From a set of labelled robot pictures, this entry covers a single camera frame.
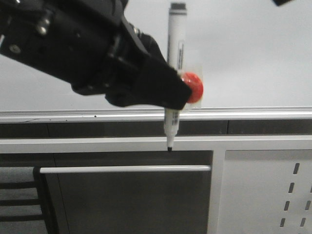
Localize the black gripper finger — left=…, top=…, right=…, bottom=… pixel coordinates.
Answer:
left=138, top=33, right=166, bottom=63
left=105, top=58, right=192, bottom=110

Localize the white whiteboard with frame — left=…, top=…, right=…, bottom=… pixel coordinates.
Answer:
left=0, top=0, right=312, bottom=123

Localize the white metal pegboard stand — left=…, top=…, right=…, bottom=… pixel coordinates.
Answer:
left=0, top=135, right=312, bottom=234

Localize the grey panel with white rail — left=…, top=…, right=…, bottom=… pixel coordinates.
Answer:
left=40, top=165, right=211, bottom=234

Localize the white whiteboard marker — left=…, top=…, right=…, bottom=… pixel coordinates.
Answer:
left=164, top=2, right=187, bottom=152

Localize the red round magnet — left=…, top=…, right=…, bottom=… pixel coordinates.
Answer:
left=181, top=72, right=204, bottom=104

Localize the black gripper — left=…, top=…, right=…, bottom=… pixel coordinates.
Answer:
left=0, top=0, right=146, bottom=95

